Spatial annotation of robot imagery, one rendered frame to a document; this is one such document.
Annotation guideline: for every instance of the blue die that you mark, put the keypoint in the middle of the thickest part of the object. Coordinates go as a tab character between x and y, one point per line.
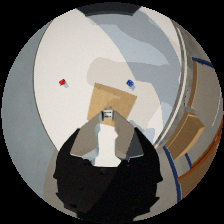
130	83

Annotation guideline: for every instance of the red die with white pips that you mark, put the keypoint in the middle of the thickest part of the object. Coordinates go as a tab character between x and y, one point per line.
62	82

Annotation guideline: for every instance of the beige die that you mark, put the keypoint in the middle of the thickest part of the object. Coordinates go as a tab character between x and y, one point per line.
107	112

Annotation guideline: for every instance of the tan square mat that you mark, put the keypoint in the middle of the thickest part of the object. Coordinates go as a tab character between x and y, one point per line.
102	95

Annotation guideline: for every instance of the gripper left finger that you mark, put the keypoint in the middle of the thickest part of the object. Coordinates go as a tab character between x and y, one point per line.
82	144

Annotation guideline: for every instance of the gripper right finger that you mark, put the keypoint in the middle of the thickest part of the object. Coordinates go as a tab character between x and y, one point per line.
132	145

